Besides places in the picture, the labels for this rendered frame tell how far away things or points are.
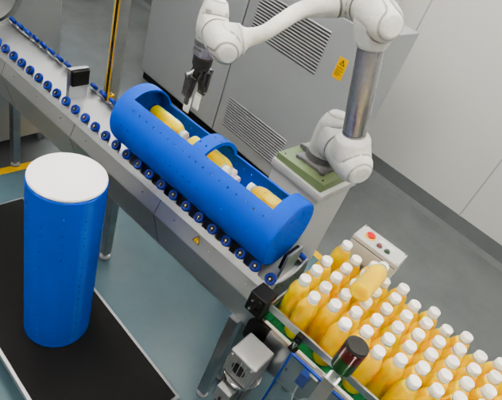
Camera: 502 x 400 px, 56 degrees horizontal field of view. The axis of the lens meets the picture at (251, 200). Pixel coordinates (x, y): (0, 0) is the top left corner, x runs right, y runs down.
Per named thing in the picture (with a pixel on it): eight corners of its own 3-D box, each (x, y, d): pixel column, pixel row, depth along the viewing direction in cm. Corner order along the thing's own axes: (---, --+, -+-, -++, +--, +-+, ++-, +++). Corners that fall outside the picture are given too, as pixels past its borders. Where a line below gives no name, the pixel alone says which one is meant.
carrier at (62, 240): (97, 305, 234) (40, 290, 231) (119, 167, 182) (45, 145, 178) (75, 355, 211) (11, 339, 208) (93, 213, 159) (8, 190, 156)
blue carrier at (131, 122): (160, 127, 221) (164, 75, 202) (301, 241, 189) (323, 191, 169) (108, 149, 204) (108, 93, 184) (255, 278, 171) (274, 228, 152)
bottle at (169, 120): (144, 114, 199) (174, 137, 193) (156, 101, 200) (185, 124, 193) (152, 121, 206) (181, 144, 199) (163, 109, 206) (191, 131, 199)
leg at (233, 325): (202, 384, 235) (236, 309, 197) (210, 393, 233) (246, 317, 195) (194, 391, 231) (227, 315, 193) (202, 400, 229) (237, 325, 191)
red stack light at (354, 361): (345, 340, 125) (352, 332, 123) (365, 357, 123) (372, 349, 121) (334, 354, 121) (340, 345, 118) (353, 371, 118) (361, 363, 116)
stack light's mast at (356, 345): (330, 363, 132) (353, 330, 122) (347, 378, 130) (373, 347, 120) (318, 376, 127) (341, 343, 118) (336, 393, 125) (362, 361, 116)
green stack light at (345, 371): (338, 351, 128) (345, 340, 125) (357, 367, 126) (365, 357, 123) (326, 364, 124) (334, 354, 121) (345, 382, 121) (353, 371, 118)
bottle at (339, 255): (337, 279, 189) (357, 248, 177) (330, 288, 184) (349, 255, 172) (324, 268, 191) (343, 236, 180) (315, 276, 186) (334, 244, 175)
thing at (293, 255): (287, 264, 183) (299, 242, 175) (292, 268, 182) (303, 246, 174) (272, 275, 176) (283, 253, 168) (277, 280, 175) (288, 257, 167)
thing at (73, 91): (83, 94, 232) (86, 64, 223) (88, 98, 231) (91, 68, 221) (65, 97, 225) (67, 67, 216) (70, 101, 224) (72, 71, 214)
